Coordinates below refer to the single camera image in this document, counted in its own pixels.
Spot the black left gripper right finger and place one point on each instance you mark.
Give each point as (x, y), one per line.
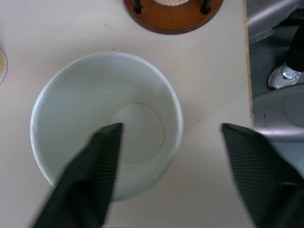
(259, 175)

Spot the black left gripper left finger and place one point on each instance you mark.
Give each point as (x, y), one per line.
(85, 180)

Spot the white paper cup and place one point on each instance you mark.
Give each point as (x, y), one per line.
(99, 99)

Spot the ribbed paper cup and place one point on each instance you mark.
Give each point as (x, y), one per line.
(170, 2)
(2, 66)

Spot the white sneaker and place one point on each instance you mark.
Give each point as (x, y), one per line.
(282, 76)

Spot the person's black trouser leg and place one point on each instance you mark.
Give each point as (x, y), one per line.
(297, 50)

